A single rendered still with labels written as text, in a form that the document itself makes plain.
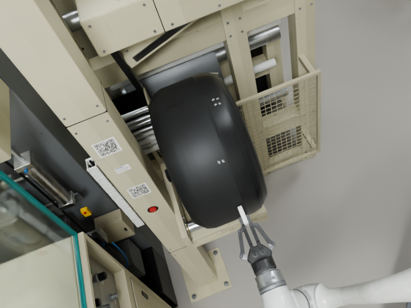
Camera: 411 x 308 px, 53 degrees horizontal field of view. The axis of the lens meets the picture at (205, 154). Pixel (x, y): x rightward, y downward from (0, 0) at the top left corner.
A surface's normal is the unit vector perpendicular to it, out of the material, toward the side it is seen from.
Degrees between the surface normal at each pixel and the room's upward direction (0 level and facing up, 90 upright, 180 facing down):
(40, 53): 90
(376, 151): 0
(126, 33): 90
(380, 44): 0
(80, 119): 90
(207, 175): 52
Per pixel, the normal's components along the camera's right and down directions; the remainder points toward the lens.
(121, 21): 0.29, 0.76
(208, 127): -0.10, -0.23
